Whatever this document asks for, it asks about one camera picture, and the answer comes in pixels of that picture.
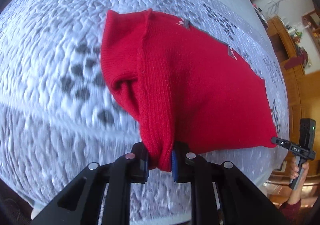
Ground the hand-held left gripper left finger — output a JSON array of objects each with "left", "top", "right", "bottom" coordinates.
[{"left": 30, "top": 142, "right": 150, "bottom": 225}]

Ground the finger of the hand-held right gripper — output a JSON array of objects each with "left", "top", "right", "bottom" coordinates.
[{"left": 271, "top": 137, "right": 290, "bottom": 148}]

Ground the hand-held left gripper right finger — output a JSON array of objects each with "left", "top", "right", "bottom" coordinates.
[{"left": 171, "top": 141, "right": 288, "bottom": 225}]

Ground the red knitted sweater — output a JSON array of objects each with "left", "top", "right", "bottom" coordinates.
[{"left": 100, "top": 8, "right": 279, "bottom": 173}]

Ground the person's right forearm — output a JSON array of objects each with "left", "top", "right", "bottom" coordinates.
[{"left": 279, "top": 186, "right": 303, "bottom": 224}]

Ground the person's right hand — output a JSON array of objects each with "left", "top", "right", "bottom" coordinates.
[{"left": 289, "top": 158, "right": 310, "bottom": 192}]

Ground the wooden cabinet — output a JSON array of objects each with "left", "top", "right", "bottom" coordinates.
[{"left": 265, "top": 10, "right": 320, "bottom": 192}]

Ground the dark red hanging cloth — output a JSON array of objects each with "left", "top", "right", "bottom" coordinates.
[{"left": 285, "top": 55, "right": 307, "bottom": 70}]

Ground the wooden wall shelf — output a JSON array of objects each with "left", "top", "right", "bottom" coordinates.
[{"left": 301, "top": 9, "right": 320, "bottom": 51}]

